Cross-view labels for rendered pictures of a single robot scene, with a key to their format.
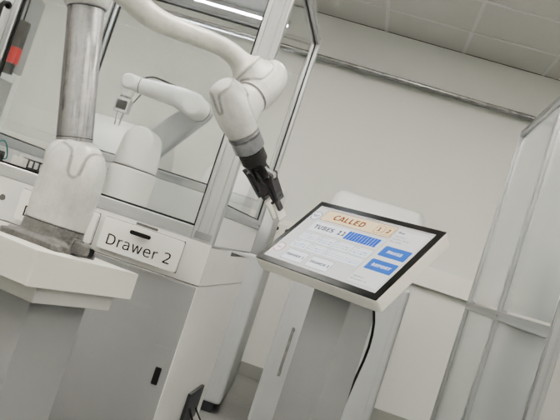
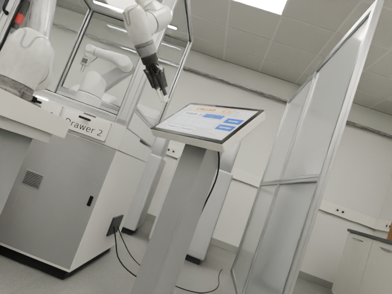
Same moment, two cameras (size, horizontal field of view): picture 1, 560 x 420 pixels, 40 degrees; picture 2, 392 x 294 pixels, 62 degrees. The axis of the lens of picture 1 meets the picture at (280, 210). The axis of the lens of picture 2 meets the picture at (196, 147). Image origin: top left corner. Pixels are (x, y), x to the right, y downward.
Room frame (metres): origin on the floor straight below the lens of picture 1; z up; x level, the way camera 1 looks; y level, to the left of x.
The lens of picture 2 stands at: (0.68, -0.15, 0.77)
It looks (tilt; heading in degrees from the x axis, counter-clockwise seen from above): 6 degrees up; 357
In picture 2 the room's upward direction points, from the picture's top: 20 degrees clockwise
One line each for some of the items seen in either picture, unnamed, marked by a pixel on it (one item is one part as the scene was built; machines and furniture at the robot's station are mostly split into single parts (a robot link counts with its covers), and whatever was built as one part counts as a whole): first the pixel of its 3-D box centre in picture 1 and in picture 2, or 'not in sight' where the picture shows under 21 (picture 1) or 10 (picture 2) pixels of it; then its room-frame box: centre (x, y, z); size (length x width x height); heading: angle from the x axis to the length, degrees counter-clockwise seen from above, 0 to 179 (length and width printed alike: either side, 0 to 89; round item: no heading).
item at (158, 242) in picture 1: (140, 244); (84, 124); (2.63, 0.42, 0.87); 0.29 x 0.02 x 0.11; 83
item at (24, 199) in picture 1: (57, 216); (37, 107); (2.67, 0.73, 0.87); 0.29 x 0.02 x 0.11; 83
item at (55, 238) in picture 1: (57, 237); (13, 90); (1.94, 0.51, 0.86); 0.22 x 0.18 x 0.06; 68
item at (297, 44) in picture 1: (275, 112); (167, 67); (3.09, 0.14, 1.52); 0.87 x 0.01 x 0.86; 173
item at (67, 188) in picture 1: (70, 183); (25, 57); (1.96, 0.53, 1.00); 0.18 x 0.16 x 0.22; 13
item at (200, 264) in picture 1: (112, 227); (75, 125); (3.15, 0.63, 0.87); 1.02 x 0.95 x 0.14; 83
